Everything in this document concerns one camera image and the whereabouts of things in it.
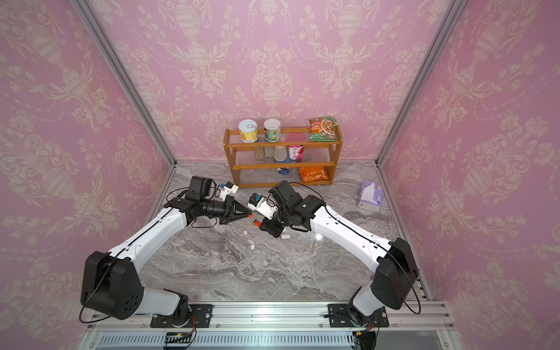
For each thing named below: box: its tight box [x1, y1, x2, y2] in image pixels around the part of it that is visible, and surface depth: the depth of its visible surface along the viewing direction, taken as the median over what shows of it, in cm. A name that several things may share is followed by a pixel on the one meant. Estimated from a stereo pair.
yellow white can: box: [238, 118, 259, 144], surface depth 88 cm
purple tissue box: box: [357, 180, 384, 213], surface depth 102 cm
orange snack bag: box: [298, 166, 329, 183], surface depth 112 cm
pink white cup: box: [288, 145, 305, 161], surface depth 99 cm
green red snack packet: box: [307, 116, 338, 143], surface depth 90 cm
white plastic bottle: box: [273, 145, 288, 162], surface depth 102 cm
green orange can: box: [263, 118, 282, 143], surface depth 88 cm
